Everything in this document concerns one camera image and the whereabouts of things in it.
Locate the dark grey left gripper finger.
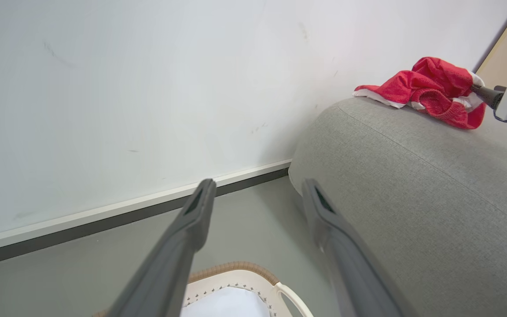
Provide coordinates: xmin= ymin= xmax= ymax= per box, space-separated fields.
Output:
xmin=106 ymin=178 xmax=217 ymax=317

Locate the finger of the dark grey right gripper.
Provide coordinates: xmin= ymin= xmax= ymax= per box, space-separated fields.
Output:
xmin=302 ymin=178 xmax=417 ymax=317

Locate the red and white garment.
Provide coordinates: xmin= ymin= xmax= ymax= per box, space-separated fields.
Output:
xmin=353 ymin=57 xmax=486 ymax=130

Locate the white laundry basket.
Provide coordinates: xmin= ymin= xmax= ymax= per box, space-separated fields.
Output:
xmin=93 ymin=262 xmax=314 ymax=317

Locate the white garment in basket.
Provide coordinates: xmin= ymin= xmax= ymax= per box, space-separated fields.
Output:
xmin=180 ymin=286 xmax=271 ymax=317

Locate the grey fabric sofa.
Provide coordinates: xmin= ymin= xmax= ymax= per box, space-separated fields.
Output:
xmin=288 ymin=97 xmax=507 ymax=317

